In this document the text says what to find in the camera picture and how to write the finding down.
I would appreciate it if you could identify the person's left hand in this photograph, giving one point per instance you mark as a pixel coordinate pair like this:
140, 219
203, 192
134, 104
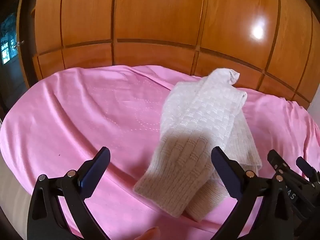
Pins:
150, 233

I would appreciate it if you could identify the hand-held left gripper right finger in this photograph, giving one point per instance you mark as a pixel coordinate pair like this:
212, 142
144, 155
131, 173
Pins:
225, 175

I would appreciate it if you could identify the pink bed sheet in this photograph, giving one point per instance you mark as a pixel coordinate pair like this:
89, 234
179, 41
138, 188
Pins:
75, 117

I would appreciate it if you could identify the white knitted sweater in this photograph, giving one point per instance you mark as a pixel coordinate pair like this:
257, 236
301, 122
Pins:
190, 130

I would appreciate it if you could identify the window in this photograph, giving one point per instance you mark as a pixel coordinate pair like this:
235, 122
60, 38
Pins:
7, 40

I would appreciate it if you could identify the wooden wardrobe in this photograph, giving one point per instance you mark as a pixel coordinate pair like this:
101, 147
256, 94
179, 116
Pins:
150, 17

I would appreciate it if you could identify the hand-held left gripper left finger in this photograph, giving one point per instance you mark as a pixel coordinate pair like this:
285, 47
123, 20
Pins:
91, 173

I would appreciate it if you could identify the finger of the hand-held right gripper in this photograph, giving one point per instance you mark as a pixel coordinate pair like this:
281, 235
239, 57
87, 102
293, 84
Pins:
275, 158
306, 168

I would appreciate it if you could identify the white mattress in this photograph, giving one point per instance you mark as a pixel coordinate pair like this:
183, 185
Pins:
12, 180

